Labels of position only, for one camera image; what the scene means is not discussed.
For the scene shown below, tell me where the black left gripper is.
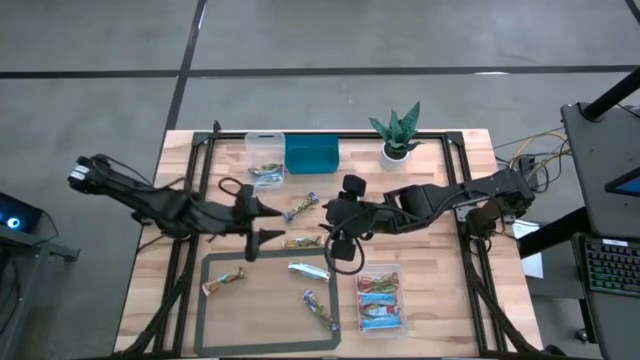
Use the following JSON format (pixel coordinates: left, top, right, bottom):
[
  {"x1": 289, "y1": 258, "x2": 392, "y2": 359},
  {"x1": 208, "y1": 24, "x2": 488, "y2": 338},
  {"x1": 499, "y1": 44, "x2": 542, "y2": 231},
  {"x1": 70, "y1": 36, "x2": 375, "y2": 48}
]
[{"x1": 214, "y1": 184, "x2": 287, "y2": 263}]

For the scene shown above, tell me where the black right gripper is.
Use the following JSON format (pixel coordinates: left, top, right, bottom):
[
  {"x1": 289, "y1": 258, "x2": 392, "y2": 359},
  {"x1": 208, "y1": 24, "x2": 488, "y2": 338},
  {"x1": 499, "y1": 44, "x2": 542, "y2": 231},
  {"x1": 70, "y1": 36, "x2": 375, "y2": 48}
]
[{"x1": 323, "y1": 174, "x2": 387, "y2": 262}]

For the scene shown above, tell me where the purple granola bar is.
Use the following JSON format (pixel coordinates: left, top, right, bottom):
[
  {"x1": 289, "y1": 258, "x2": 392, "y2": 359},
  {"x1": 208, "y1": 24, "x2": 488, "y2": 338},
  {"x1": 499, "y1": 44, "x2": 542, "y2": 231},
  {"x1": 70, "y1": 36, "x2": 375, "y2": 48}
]
[
  {"x1": 282, "y1": 191, "x2": 321, "y2": 224},
  {"x1": 302, "y1": 291, "x2": 340, "y2": 334}
]

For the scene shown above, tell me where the green and brown granola bar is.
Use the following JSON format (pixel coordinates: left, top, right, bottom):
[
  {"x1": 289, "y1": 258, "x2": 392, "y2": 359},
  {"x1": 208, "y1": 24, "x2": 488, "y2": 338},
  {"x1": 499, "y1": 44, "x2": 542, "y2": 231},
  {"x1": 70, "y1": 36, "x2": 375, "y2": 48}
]
[{"x1": 281, "y1": 234, "x2": 326, "y2": 250}]

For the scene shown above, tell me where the silver granola bar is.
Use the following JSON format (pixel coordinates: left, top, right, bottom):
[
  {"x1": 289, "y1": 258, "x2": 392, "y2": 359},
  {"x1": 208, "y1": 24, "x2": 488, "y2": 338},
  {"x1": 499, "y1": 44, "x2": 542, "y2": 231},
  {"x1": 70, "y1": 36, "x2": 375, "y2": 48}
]
[{"x1": 288, "y1": 262, "x2": 334, "y2": 285}]

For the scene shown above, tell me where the clear plastic bin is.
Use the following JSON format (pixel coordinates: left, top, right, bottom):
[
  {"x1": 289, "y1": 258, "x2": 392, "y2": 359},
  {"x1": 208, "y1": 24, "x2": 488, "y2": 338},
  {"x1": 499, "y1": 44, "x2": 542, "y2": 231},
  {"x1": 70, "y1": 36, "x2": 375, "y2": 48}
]
[
  {"x1": 243, "y1": 130, "x2": 287, "y2": 190},
  {"x1": 353, "y1": 263, "x2": 410, "y2": 339}
]

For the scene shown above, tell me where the blue plastic bin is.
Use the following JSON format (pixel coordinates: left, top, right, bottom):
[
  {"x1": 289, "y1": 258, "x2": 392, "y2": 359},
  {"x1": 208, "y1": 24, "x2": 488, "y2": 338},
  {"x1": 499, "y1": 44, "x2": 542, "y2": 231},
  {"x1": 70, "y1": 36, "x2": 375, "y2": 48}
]
[{"x1": 283, "y1": 133, "x2": 341, "y2": 175}]

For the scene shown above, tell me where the potted plant in white pot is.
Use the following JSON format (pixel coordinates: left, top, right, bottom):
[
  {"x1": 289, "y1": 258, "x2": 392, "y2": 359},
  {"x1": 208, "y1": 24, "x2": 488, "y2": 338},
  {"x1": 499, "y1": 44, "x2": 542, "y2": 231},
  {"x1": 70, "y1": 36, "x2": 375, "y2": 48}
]
[{"x1": 368, "y1": 101, "x2": 424, "y2": 173}]

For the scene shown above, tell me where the grey bordered table mat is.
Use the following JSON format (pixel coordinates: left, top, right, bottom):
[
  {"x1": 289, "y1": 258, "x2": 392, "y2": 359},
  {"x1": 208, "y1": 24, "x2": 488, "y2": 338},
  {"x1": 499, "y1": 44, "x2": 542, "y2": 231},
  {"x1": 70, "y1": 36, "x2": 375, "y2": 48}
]
[{"x1": 193, "y1": 248, "x2": 343, "y2": 357}]

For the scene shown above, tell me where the black power adapter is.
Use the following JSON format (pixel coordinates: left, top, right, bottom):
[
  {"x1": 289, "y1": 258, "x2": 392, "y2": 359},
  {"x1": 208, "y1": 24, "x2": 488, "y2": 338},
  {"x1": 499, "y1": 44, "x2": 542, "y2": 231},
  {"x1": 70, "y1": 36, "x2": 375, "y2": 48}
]
[{"x1": 517, "y1": 155, "x2": 541, "y2": 176}]

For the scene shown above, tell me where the white paper sheet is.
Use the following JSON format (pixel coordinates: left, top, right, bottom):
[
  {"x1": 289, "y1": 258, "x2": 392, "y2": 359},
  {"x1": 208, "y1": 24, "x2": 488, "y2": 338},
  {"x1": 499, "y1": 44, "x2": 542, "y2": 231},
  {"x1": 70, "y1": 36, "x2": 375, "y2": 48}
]
[{"x1": 512, "y1": 219, "x2": 545, "y2": 280}]

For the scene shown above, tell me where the black support beam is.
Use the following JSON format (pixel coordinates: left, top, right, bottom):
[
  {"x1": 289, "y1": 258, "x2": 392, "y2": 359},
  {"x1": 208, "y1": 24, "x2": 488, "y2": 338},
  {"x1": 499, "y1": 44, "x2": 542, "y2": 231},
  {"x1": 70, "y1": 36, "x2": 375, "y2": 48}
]
[{"x1": 517, "y1": 207, "x2": 591, "y2": 259}]

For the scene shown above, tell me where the grey metal stand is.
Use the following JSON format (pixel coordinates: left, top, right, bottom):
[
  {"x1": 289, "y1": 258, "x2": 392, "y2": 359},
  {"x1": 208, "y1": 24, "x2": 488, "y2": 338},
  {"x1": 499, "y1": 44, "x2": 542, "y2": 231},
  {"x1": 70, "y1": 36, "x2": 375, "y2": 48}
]
[{"x1": 0, "y1": 227, "x2": 81, "y2": 360}]

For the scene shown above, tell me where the black computer with blue light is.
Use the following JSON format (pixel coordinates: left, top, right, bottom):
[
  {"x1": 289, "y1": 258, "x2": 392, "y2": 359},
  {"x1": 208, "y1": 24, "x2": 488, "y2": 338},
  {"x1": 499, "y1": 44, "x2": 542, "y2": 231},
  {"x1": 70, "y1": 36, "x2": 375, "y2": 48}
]
[{"x1": 0, "y1": 192, "x2": 44, "y2": 234}]

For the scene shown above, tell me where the grey equipment cart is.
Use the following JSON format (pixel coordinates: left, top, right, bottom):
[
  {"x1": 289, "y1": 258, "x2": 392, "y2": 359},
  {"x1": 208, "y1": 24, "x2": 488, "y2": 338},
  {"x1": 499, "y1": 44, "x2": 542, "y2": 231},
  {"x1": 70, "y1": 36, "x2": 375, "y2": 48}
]
[{"x1": 559, "y1": 102, "x2": 640, "y2": 360}]

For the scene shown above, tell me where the backlit keyboard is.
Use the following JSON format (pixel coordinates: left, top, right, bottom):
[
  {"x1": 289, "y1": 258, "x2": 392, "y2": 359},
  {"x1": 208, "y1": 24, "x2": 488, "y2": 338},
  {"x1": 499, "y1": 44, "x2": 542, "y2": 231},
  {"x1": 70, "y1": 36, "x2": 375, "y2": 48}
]
[{"x1": 582, "y1": 238, "x2": 640, "y2": 297}]

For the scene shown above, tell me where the tablet screen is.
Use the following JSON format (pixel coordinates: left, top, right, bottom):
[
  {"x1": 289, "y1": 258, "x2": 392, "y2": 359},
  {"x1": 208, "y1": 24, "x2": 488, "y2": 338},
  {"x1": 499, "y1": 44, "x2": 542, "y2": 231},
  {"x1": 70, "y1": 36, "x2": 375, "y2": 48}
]
[{"x1": 603, "y1": 167, "x2": 640, "y2": 199}]

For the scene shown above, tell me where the black pole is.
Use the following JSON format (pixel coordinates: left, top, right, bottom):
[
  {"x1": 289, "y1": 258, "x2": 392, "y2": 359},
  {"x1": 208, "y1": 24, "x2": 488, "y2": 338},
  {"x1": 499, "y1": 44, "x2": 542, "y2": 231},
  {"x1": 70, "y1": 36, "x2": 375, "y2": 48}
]
[{"x1": 582, "y1": 66, "x2": 640, "y2": 123}]

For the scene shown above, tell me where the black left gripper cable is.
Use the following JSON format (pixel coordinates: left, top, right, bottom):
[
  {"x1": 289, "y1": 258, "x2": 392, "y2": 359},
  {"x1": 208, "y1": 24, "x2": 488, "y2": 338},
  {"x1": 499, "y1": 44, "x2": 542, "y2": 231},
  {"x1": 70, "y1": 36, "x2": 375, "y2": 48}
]
[{"x1": 218, "y1": 176, "x2": 247, "y2": 199}]

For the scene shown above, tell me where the black aluminium table frame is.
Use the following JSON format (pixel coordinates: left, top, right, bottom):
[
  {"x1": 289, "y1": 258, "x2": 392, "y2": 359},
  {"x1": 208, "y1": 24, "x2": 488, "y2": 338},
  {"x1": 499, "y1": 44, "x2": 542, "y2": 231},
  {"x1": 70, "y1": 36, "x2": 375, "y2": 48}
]
[{"x1": 113, "y1": 119, "x2": 546, "y2": 360}]

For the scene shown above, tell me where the yellow cable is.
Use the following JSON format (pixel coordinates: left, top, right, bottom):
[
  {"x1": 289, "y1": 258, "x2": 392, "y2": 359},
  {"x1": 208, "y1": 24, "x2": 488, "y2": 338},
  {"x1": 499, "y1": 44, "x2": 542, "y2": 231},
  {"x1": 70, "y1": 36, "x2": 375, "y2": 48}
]
[{"x1": 507, "y1": 130, "x2": 569, "y2": 174}]

